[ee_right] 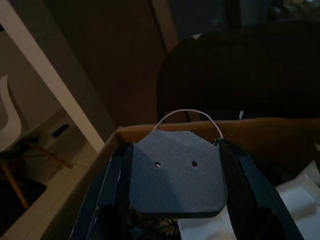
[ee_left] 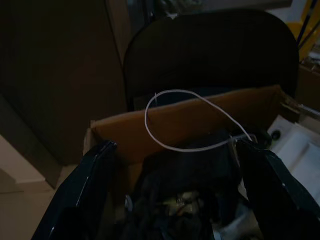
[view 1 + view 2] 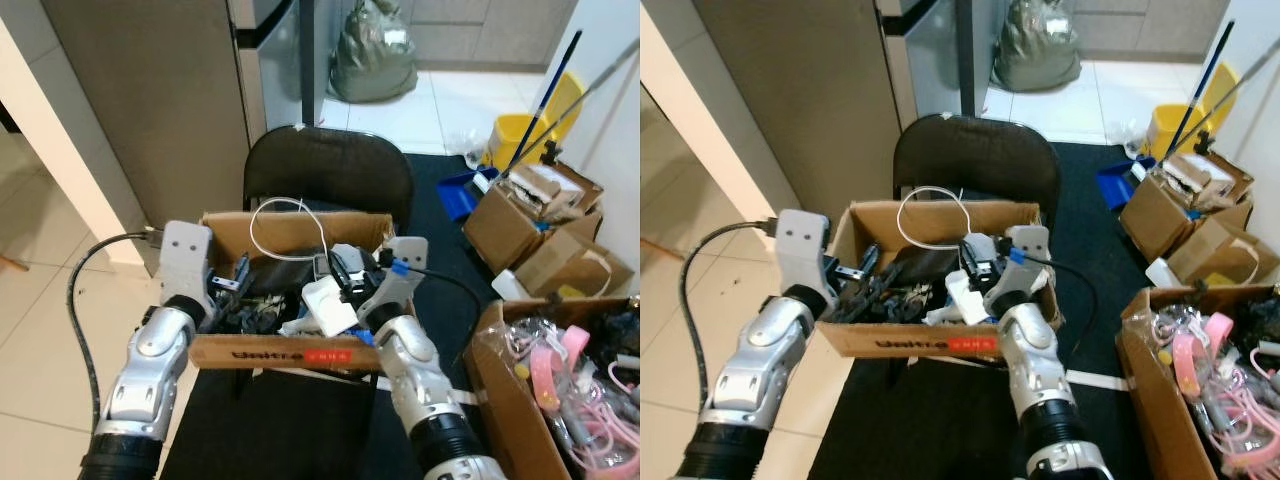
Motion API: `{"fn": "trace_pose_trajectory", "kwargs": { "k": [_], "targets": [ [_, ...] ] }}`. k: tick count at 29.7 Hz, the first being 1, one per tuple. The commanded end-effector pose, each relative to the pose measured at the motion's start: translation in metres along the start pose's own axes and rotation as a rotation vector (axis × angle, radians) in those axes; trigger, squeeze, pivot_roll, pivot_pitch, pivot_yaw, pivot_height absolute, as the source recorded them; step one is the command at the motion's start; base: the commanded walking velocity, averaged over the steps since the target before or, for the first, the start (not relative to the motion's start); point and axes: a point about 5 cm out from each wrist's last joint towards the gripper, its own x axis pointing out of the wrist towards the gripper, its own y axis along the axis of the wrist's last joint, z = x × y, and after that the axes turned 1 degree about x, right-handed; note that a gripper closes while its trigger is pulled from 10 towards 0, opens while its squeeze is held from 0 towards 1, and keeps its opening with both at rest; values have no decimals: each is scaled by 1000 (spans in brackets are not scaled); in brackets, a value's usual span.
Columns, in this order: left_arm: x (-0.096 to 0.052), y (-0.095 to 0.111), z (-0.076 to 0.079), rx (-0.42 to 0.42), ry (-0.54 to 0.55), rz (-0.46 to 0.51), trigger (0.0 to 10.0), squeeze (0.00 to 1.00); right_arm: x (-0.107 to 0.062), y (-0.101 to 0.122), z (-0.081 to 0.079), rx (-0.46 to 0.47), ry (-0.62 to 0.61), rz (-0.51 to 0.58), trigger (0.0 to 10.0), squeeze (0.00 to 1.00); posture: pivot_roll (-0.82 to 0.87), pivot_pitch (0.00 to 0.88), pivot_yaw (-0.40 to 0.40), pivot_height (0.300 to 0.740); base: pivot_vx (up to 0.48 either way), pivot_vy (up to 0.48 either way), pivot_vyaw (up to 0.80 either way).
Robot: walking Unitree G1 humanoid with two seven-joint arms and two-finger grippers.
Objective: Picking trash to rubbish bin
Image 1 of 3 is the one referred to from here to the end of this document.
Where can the white chair wooden legs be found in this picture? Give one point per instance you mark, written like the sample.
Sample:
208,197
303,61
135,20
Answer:
10,120

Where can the white foam packing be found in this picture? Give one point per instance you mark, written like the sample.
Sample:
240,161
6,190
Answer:
295,200

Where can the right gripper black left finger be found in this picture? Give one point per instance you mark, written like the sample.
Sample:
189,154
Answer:
110,190

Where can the white storage box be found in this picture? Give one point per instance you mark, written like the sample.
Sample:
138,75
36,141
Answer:
42,132

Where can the brown cardboard box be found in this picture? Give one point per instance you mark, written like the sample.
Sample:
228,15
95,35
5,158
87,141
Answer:
250,135

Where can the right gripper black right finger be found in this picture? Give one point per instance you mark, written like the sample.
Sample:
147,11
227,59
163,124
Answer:
250,195

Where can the white frame beam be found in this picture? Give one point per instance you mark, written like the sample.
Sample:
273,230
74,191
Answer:
50,75

